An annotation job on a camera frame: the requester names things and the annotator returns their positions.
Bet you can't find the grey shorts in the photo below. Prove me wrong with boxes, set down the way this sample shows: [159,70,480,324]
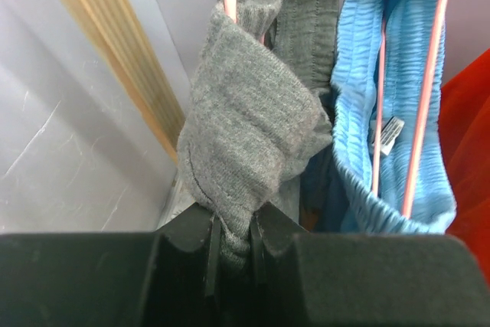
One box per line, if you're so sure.
[178,0,339,273]

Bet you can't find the orange shorts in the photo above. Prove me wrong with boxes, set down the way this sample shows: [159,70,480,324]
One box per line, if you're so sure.
[439,51,489,279]

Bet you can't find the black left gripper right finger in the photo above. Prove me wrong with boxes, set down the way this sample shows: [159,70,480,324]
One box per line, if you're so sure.
[250,204,489,326]

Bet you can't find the pink hanger with blue shorts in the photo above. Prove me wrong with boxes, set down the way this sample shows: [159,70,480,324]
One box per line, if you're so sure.
[372,0,448,218]

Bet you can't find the wooden clothes rack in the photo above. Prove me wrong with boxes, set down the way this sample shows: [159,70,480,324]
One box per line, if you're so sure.
[61,0,185,161]

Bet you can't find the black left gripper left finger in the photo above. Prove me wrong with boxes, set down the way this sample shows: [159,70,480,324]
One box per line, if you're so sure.
[1,205,221,326]

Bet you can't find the light blue shorts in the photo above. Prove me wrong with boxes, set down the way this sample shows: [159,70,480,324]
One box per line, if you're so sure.
[317,0,456,234]

